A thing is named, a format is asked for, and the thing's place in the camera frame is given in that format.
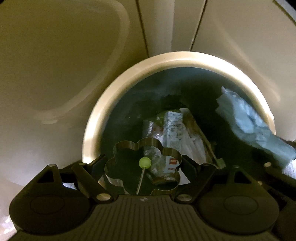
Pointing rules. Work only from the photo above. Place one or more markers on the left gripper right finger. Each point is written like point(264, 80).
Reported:
point(206, 181)

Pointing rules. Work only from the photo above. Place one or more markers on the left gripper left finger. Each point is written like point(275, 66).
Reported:
point(88, 176)

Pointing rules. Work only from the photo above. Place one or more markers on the blue patterned wrapper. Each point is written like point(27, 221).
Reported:
point(249, 127)

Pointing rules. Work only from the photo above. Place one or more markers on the cream round trash bin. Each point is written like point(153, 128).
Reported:
point(110, 97)

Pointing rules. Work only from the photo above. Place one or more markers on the blue trash bag liner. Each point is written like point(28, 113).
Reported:
point(193, 88)

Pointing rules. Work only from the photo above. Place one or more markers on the white paper receipt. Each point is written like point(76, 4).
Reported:
point(172, 164)

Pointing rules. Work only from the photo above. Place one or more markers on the clear plastic wrapper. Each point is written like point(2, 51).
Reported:
point(175, 129)

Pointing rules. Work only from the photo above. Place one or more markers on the left beige cabinet door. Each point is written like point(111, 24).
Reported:
point(57, 57)

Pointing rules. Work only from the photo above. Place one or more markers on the beige cabinet door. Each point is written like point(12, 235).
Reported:
point(57, 57)
point(259, 39)

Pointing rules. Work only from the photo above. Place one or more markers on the right beige cabinet door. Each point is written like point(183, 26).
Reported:
point(259, 39)

